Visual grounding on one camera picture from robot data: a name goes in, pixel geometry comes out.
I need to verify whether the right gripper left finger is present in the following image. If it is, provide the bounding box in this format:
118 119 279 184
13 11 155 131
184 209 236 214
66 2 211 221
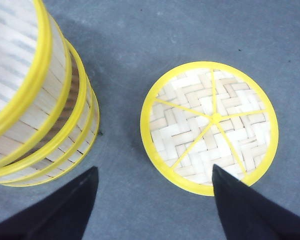
0 166 99 240

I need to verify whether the woven bamboo steamer lid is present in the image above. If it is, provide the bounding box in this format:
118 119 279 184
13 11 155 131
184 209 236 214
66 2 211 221
140 61 279 196

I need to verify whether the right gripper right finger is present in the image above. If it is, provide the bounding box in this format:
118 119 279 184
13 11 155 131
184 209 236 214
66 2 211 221
212 164 300 240

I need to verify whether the front bamboo steamer tray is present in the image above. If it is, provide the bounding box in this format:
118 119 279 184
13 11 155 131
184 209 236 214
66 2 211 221
0 40 100 187

